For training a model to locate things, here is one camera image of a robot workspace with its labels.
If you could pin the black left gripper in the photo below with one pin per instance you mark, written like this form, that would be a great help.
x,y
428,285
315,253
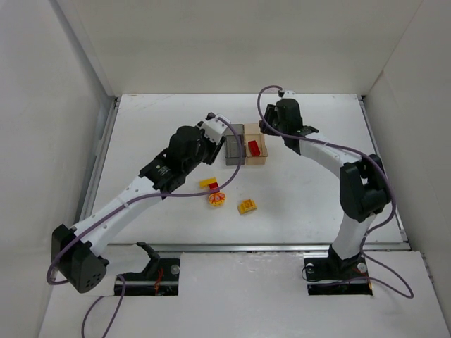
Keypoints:
x,y
216,155

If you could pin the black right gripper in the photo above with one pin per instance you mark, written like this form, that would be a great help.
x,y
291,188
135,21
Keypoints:
x,y
267,124

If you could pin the red angled lego brick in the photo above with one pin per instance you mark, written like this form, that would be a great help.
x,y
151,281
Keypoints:
x,y
254,148

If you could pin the yellow butterfly lego brick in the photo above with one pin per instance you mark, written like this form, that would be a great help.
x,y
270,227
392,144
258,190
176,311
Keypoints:
x,y
217,199

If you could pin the yellow striped lego brick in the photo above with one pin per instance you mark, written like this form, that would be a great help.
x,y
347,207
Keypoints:
x,y
246,206

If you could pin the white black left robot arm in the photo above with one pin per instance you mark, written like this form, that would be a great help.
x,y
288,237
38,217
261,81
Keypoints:
x,y
76,252

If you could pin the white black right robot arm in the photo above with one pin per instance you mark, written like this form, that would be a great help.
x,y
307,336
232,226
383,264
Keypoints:
x,y
362,189

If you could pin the orange transparent container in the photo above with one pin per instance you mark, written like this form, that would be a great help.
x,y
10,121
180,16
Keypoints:
x,y
252,132

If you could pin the grey transparent container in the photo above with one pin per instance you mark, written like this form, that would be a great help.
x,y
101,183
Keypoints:
x,y
234,153

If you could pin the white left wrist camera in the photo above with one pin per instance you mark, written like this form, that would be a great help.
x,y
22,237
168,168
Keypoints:
x,y
214,127

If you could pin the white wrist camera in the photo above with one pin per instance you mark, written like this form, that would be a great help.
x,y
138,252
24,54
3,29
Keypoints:
x,y
286,94
214,127

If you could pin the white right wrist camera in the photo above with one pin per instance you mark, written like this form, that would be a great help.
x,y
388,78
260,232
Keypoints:
x,y
286,94

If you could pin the aluminium rail left side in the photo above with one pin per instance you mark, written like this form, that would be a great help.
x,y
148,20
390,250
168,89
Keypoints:
x,y
102,137

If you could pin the aluminium rail front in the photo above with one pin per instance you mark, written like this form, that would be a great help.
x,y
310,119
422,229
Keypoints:
x,y
238,248

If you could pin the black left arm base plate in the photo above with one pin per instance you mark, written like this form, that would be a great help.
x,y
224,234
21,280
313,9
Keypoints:
x,y
159,278

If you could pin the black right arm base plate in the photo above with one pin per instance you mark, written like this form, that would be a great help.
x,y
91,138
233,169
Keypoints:
x,y
338,281

